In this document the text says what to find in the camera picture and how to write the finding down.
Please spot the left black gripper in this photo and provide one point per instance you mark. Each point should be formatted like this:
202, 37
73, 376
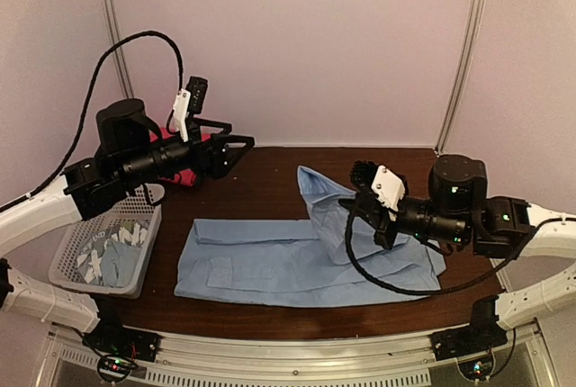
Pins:
216, 167

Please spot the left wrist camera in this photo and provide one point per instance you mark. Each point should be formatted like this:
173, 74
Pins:
188, 103

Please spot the left aluminium corner post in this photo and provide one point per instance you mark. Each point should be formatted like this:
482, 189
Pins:
113, 30

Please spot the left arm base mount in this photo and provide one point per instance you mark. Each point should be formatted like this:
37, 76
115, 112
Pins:
110, 336

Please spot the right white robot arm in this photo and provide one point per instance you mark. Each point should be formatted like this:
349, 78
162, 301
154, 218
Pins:
457, 212

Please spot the folded pink cloth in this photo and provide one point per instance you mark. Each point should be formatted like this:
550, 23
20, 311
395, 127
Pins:
183, 173

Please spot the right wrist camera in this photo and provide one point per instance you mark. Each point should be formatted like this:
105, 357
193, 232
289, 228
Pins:
379, 181

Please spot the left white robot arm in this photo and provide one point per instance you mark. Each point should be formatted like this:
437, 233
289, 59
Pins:
126, 160

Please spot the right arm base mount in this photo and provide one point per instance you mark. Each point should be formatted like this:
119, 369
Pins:
482, 333

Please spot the aluminium front rail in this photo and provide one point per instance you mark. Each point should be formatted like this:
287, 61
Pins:
397, 360

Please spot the blue printed garment in basket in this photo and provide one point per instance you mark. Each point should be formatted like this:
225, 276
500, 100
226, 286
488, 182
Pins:
109, 257

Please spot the light blue shirt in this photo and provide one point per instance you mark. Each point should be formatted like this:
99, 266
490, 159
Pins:
287, 263

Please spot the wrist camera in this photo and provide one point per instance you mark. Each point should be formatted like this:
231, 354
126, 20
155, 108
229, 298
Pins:
379, 181
188, 103

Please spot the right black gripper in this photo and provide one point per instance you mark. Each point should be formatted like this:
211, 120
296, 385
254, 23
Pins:
372, 211

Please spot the aluminium corner post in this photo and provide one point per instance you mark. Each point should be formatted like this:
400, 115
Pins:
471, 31
113, 30

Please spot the white plastic laundry basket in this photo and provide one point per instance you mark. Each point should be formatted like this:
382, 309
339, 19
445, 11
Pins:
144, 205

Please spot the right aluminium corner post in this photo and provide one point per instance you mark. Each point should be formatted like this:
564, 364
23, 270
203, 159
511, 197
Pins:
471, 31

